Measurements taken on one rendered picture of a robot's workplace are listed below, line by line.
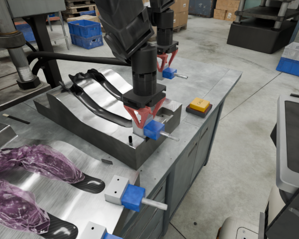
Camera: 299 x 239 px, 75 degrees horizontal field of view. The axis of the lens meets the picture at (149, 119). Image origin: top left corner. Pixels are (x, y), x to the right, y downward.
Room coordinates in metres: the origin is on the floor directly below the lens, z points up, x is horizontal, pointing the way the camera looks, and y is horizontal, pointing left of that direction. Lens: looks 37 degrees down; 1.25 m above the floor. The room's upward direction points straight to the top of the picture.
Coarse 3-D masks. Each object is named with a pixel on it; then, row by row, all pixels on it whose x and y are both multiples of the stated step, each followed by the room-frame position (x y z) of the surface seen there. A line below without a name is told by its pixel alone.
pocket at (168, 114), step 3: (162, 108) 0.54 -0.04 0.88; (165, 108) 0.54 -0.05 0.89; (159, 111) 0.53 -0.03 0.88; (162, 111) 0.54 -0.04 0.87; (165, 111) 0.53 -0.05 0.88; (168, 111) 0.53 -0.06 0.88; (171, 111) 0.52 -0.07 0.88; (156, 114) 0.51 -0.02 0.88; (159, 114) 0.53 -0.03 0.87; (162, 114) 0.54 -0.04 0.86; (165, 114) 0.53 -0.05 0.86; (168, 114) 0.53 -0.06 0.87; (171, 114) 0.52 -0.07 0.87; (162, 117) 0.52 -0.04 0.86; (165, 117) 0.52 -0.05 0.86; (168, 117) 0.52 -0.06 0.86
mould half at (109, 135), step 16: (80, 80) 0.65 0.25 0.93; (112, 80) 0.68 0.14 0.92; (48, 96) 0.56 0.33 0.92; (64, 96) 0.54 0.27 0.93; (96, 96) 0.58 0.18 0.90; (112, 96) 0.61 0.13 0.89; (48, 112) 0.58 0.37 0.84; (64, 112) 0.52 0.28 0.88; (80, 112) 0.50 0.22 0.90; (176, 112) 0.53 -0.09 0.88; (80, 128) 0.48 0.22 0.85; (96, 128) 0.44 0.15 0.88; (112, 128) 0.43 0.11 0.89; (128, 128) 0.43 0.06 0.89; (96, 144) 0.44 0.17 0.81; (112, 144) 0.40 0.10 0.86; (128, 144) 0.37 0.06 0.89; (144, 144) 0.38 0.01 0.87; (160, 144) 0.45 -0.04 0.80; (128, 160) 0.37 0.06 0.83; (144, 160) 0.38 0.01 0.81
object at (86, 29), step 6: (72, 24) 4.17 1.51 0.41; (84, 24) 4.57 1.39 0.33; (90, 24) 4.44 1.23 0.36; (96, 24) 4.13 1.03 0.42; (72, 30) 4.22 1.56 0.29; (78, 30) 4.06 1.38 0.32; (84, 30) 3.92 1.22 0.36; (90, 30) 4.01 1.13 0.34; (96, 30) 4.11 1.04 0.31; (84, 36) 3.93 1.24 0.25; (90, 36) 3.99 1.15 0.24
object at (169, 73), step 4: (160, 64) 0.73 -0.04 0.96; (168, 64) 0.74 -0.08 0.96; (164, 68) 0.71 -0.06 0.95; (168, 68) 0.72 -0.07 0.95; (172, 68) 0.72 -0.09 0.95; (160, 72) 0.70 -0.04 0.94; (164, 72) 0.70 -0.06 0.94; (168, 72) 0.69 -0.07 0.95; (172, 72) 0.69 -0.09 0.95; (176, 72) 0.71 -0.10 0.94; (160, 76) 0.70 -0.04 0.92; (164, 76) 0.70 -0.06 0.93; (168, 76) 0.69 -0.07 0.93; (172, 76) 0.69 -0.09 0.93; (176, 76) 0.69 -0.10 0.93; (180, 76) 0.68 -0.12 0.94; (184, 76) 0.67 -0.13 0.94; (160, 80) 0.70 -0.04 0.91
